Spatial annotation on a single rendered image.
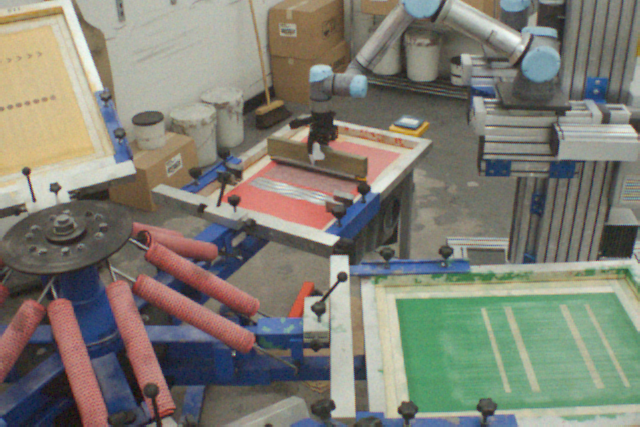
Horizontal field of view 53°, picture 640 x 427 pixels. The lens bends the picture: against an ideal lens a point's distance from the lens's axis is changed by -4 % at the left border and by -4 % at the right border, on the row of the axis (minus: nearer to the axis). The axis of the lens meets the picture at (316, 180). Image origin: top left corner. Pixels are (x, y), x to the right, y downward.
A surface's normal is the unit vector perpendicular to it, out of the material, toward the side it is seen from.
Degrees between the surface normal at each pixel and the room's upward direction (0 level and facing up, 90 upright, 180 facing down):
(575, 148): 90
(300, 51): 91
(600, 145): 90
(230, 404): 0
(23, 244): 0
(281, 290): 0
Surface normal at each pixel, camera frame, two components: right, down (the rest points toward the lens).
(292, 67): -0.54, 0.39
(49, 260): -0.04, -0.88
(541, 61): -0.11, 0.53
